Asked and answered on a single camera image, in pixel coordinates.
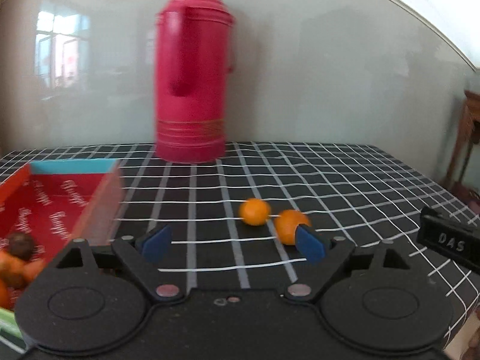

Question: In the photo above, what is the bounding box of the red thermos flask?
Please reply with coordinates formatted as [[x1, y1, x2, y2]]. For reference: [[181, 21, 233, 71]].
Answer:
[[154, 0, 234, 164]]

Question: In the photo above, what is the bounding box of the black white checkered tablecloth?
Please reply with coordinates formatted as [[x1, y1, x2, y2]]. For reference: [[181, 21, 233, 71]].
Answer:
[[1, 142, 479, 359]]

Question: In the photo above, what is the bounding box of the carved wooden plant stand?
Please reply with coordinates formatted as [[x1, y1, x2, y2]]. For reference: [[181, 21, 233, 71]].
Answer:
[[443, 89, 479, 191]]

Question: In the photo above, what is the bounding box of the orange tangerine in box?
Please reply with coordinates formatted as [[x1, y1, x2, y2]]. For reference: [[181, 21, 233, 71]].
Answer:
[[0, 250, 26, 289]]

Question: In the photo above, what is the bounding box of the red cardboard box tray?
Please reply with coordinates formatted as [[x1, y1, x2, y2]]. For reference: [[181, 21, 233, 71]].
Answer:
[[0, 157, 127, 353]]

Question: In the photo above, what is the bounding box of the dark brown dried fruit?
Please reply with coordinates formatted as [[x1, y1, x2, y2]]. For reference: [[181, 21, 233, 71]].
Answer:
[[7, 232, 36, 261]]

